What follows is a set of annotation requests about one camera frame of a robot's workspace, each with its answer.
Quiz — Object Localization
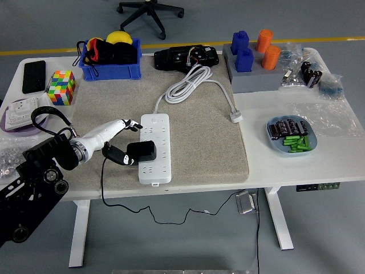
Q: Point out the yellow ball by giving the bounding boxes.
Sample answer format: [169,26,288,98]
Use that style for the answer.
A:
[106,30,133,46]

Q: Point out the black red drawstring pouch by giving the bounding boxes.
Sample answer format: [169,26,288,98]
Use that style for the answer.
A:
[76,37,108,77]

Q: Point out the white wall socket panel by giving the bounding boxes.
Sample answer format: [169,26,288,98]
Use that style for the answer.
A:
[6,96,39,129]
[36,92,54,112]

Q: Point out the black cloth pouch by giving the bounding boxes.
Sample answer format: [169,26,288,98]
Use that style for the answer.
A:
[105,42,137,65]

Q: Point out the colourful puzzle cube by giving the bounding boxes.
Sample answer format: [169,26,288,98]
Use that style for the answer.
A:
[47,70,76,106]

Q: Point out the silver foot pedal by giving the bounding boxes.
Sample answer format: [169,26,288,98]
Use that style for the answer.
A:
[235,190,259,215]

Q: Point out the purple plate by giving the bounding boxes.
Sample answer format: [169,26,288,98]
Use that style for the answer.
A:
[0,98,49,136]

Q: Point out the grey-brown mat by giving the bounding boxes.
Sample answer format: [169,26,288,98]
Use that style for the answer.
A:
[66,54,250,191]

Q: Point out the light blue plate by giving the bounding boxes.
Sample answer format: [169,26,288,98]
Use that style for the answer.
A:
[266,115,318,158]

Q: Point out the clear bag of metal parts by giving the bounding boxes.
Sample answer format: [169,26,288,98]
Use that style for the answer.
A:
[279,70,305,88]

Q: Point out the white table leg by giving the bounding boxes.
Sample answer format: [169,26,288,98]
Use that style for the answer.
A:
[263,187,294,251]
[68,199,91,268]

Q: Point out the clear bag of small parts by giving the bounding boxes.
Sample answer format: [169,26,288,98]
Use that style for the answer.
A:
[281,42,317,71]

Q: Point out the black power adapter plug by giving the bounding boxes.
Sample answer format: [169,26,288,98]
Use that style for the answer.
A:
[126,140,157,163]

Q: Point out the black office chair base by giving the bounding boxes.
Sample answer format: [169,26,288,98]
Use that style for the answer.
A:
[116,0,185,40]

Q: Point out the clear bag of black capacitors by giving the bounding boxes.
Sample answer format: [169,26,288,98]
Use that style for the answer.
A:
[301,61,323,90]

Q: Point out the grey block holder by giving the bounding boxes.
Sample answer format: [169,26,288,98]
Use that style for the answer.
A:
[222,42,289,94]

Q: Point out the clear bag of screws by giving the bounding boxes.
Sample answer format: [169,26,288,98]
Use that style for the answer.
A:
[0,136,39,181]

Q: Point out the black floor cable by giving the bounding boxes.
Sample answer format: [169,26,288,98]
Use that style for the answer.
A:
[255,188,261,274]

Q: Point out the blue bottle-shaped block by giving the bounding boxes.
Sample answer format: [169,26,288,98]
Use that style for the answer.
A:
[235,47,254,72]
[230,30,250,56]

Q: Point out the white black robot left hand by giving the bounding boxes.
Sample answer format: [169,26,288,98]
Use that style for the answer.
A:
[82,118,144,167]

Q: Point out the black table control panel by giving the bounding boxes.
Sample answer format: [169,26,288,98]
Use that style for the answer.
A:
[295,182,341,192]

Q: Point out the empty clear plastic bag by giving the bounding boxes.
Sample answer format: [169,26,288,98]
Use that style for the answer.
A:
[289,101,365,138]

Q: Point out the black electronic device with wires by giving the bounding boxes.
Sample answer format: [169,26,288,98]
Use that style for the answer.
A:
[153,45,220,72]

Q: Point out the clear bag of blue parts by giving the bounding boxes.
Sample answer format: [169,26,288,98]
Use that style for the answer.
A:
[318,73,346,101]

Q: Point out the white power strip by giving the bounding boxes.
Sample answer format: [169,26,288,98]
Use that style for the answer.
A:
[137,113,173,188]

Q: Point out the blue plastic bin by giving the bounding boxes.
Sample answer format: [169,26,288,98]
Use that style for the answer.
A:
[78,38,143,82]

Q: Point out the orange cylinder block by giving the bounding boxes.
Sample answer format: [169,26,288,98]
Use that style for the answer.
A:
[255,29,274,54]
[261,45,282,71]

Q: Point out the thin black adapter cord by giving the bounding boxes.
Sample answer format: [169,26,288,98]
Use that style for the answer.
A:
[100,155,249,225]

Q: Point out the black smartphone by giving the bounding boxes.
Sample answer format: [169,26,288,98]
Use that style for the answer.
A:
[22,60,47,95]

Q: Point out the white power strip cable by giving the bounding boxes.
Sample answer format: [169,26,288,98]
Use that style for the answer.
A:
[153,64,244,124]

